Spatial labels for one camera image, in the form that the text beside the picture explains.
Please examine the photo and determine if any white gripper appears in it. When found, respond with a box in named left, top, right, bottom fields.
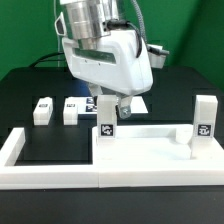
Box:
left=62, top=30, right=153, bottom=119

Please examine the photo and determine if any white desk top tray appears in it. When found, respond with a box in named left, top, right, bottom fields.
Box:
left=92, top=124, right=224, bottom=167

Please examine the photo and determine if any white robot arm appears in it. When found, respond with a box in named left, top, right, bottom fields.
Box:
left=55, top=0, right=153, bottom=119

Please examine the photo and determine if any fiducial marker base sheet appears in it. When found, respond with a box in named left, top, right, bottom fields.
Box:
left=78, top=96, right=148, bottom=114

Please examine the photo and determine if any white U-shaped obstacle fence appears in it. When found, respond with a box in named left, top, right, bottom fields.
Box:
left=0, top=124, right=224, bottom=191

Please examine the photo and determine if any black cable bundle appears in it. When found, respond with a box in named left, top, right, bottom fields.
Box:
left=29, top=50, right=68, bottom=69

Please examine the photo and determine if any white hanging cable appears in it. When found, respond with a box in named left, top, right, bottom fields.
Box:
left=53, top=0, right=62, bottom=68

